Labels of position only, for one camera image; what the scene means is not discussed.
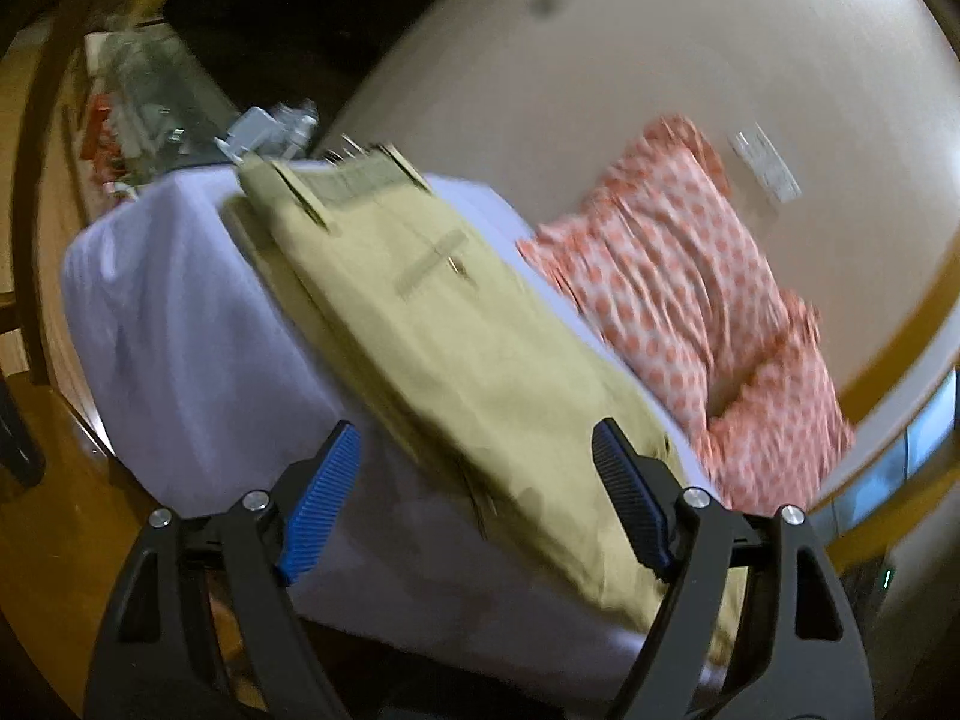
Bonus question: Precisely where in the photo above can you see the khaki pants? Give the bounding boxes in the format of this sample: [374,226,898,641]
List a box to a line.
[224,154,680,632]

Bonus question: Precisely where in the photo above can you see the polka dot pillow near window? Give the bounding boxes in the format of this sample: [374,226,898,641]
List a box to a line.
[695,293,854,515]

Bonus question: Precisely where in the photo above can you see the white bed sheet mattress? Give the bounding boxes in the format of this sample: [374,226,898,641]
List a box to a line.
[58,156,737,699]

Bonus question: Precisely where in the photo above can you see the cluttered side table items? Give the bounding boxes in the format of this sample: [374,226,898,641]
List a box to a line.
[73,21,319,215]

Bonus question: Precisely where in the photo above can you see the window with wooden frame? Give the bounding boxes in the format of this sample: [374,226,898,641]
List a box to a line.
[815,239,958,571]

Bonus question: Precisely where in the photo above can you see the polka dot pillow near switch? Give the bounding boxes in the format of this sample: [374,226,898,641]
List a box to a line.
[514,112,809,421]

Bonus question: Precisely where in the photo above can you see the white wall switch plate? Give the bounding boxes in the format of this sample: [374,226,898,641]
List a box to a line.
[729,124,802,205]

